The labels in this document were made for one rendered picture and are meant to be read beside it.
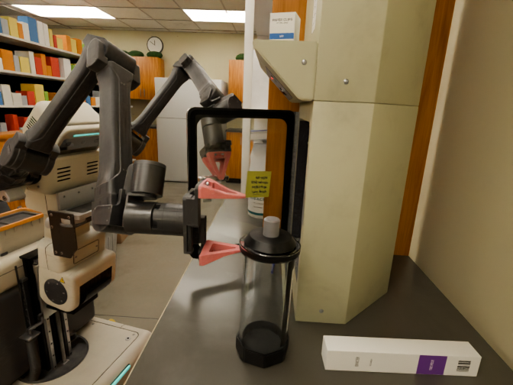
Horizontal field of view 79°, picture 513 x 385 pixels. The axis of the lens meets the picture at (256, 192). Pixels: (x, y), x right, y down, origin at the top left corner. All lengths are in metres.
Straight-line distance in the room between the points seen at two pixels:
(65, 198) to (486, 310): 1.23
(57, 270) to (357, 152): 1.08
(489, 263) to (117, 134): 0.85
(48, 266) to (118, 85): 0.79
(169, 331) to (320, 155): 0.47
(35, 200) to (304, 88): 1.02
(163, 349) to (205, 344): 0.08
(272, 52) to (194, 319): 0.57
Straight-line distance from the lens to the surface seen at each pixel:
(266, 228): 0.54
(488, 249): 0.89
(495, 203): 0.88
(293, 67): 0.60
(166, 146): 5.84
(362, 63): 0.62
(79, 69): 0.91
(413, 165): 1.07
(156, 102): 1.34
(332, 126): 0.61
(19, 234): 1.56
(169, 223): 0.54
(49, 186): 1.20
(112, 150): 0.67
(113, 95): 0.74
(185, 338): 0.71
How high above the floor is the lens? 1.40
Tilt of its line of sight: 15 degrees down
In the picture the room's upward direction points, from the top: 2 degrees clockwise
